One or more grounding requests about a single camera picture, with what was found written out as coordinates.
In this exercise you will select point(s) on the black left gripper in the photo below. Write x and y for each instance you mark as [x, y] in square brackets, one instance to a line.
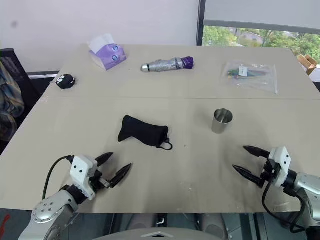
[98, 181]

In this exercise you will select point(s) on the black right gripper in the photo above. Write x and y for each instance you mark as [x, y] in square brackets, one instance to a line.
[270, 171]

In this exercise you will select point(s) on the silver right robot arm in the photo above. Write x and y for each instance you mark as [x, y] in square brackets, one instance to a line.
[308, 190]

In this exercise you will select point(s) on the clear plastic zip bag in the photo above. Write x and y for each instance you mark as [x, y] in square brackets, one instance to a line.
[250, 76]

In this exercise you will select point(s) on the stainless steel cup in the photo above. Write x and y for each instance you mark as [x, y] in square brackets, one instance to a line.
[221, 123]

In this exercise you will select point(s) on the dark rounded shape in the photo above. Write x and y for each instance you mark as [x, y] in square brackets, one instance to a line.
[212, 225]

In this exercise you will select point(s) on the silver robot torso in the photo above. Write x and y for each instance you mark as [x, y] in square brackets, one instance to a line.
[160, 233]

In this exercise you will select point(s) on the black plush toy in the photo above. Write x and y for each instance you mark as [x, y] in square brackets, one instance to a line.
[65, 81]

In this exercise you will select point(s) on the purple tissue pack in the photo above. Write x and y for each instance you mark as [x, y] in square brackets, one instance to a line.
[108, 55]

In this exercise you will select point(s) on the open cardboard box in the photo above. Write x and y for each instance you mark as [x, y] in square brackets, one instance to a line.
[308, 63]

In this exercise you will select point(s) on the black office chair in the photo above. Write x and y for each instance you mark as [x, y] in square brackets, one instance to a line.
[27, 87]

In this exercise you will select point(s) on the folded silver purple umbrella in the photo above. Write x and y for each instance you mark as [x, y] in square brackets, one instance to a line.
[167, 64]

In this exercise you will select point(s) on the plaid cloth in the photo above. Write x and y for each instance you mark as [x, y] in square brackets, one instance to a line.
[8, 100]

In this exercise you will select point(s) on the grey roller window blind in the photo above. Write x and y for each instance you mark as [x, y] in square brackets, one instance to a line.
[262, 11]

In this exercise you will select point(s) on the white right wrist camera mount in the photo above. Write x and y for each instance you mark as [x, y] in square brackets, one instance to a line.
[281, 162]

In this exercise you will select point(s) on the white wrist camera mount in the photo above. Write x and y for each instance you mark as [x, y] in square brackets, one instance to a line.
[281, 162]
[81, 172]

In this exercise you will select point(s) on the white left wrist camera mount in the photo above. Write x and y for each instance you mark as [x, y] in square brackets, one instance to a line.
[81, 172]

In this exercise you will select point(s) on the black window frame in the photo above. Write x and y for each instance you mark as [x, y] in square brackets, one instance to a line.
[200, 22]

